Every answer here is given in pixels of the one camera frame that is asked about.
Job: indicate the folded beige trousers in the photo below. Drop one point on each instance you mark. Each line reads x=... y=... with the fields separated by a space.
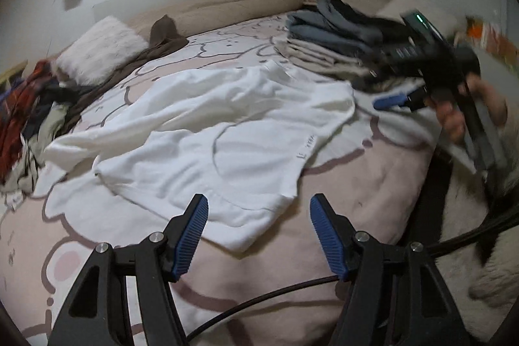
x=318 y=59

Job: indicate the red plaid shirt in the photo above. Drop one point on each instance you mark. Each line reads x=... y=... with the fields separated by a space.
x=16 y=109

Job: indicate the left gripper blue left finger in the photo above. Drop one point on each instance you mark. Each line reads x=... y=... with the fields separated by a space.
x=96 y=310

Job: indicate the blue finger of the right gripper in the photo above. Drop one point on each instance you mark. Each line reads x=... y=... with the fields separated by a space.
x=400 y=100

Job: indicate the white fluffy pillow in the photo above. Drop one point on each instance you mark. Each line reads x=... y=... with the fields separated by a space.
x=100 y=50

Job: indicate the folded blue jeans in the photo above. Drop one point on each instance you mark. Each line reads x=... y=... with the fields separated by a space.
x=337 y=27

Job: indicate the beige rolled comforter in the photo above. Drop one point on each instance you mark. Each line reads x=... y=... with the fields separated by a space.
x=198 y=17

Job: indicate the dark brown garment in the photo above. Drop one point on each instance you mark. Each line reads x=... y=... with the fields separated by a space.
x=164 y=40

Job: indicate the olive khaki garment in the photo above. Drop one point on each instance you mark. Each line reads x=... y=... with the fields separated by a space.
x=23 y=177

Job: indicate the light fluffy cushion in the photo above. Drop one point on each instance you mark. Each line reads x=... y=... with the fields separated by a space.
x=446 y=23

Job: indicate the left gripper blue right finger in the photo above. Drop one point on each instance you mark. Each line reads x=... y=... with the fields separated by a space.
x=396 y=296

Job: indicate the black garment in pile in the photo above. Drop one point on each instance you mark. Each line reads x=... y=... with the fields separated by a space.
x=72 y=97

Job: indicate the person right hand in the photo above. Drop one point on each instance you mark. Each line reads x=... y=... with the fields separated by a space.
x=453 y=121

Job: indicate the white t-shirt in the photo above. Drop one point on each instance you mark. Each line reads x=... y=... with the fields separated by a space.
x=239 y=136

